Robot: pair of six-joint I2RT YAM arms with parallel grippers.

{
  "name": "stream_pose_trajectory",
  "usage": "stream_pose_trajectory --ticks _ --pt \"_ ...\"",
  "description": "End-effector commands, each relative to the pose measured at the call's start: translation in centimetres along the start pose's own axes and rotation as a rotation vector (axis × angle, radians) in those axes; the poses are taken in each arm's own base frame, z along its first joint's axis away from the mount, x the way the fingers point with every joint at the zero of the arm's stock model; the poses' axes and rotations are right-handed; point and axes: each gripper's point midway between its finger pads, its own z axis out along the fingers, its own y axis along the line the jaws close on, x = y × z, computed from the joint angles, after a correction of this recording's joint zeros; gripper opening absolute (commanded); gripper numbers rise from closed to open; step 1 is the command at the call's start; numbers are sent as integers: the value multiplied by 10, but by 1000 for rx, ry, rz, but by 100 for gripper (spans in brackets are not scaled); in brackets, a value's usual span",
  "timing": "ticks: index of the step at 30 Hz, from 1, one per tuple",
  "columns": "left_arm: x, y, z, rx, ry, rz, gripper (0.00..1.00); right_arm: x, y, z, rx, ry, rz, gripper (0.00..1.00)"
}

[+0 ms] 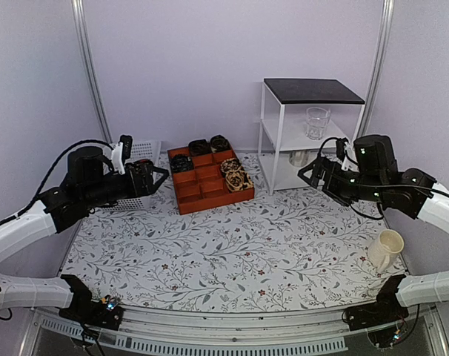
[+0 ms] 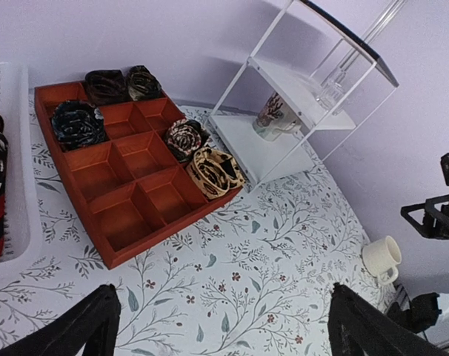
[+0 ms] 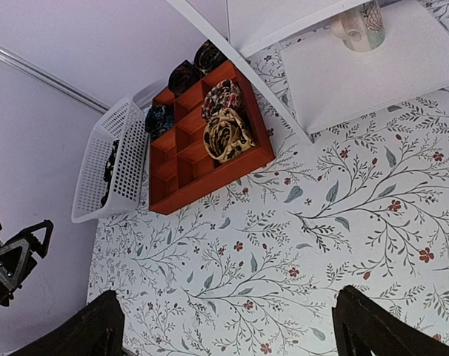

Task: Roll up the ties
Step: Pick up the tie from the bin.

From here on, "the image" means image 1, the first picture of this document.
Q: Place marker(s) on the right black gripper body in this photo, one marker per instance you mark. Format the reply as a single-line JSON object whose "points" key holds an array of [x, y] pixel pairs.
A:
{"points": [[337, 187]]}

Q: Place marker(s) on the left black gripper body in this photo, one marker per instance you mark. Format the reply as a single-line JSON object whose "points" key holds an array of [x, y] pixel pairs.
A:
{"points": [[132, 188]]}

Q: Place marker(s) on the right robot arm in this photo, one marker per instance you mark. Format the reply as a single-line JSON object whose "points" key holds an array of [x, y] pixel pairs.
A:
{"points": [[366, 169]]}

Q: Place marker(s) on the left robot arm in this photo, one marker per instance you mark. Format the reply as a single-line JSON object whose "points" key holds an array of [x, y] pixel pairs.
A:
{"points": [[98, 174]]}

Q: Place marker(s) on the rolled black patterned tie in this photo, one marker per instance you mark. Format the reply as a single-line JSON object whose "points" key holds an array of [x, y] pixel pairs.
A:
{"points": [[181, 163]]}

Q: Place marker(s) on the white plastic basket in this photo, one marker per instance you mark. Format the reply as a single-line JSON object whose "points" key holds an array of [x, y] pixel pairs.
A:
{"points": [[145, 149]]}

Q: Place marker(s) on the metal cup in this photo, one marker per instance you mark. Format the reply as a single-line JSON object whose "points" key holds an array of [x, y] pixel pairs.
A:
{"points": [[299, 159]]}

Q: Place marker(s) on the red wooden compartment tray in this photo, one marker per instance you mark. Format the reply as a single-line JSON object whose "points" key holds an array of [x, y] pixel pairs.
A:
{"points": [[204, 186]]}

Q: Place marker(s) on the rolled dark brown tie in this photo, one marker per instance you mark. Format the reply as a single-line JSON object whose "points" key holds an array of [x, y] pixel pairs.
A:
{"points": [[199, 147]]}

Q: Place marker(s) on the rolled dark olive tie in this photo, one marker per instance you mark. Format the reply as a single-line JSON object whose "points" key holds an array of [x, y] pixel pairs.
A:
{"points": [[219, 143]]}

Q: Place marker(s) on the clear drinking glass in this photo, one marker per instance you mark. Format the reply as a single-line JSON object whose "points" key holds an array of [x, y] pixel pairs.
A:
{"points": [[317, 121]]}

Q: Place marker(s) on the rolled black beige tie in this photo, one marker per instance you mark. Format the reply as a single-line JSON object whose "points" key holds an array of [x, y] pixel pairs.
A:
{"points": [[230, 165]]}

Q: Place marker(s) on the white shelf black top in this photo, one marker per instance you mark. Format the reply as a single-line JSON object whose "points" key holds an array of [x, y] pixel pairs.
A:
{"points": [[283, 124]]}

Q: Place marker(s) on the rolled beige patterned tie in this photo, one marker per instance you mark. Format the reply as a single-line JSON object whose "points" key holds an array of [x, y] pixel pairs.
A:
{"points": [[238, 181]]}

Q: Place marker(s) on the floral table mat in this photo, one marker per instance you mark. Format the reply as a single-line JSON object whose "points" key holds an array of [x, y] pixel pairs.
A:
{"points": [[290, 251]]}

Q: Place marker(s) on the cream ceramic mug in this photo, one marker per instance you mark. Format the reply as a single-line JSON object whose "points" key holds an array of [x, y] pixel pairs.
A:
{"points": [[383, 251]]}

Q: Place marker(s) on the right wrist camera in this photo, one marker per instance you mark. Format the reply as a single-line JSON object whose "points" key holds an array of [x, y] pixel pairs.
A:
{"points": [[344, 154]]}

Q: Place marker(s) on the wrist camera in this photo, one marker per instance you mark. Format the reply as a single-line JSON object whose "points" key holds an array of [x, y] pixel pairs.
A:
{"points": [[344, 154], [121, 152]]}

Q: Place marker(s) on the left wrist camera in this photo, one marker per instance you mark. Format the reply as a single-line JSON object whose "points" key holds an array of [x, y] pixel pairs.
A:
{"points": [[121, 152]]}

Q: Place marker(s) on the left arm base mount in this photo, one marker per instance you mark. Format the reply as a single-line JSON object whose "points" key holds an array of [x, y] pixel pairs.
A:
{"points": [[86, 311]]}

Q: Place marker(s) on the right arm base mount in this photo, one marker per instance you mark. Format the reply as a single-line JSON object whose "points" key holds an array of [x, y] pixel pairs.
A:
{"points": [[385, 309]]}

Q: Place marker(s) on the front metal rail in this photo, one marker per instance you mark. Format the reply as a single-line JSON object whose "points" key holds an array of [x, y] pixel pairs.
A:
{"points": [[146, 331]]}

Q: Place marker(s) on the right metal frame post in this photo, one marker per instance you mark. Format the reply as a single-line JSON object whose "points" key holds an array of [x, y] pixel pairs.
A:
{"points": [[366, 111]]}

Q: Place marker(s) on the metal frame post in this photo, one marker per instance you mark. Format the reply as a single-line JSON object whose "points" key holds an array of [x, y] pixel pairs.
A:
{"points": [[87, 58], [366, 111]]}

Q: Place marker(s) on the left metal frame post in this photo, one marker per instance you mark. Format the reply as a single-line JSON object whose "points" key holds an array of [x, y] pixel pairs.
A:
{"points": [[87, 58]]}

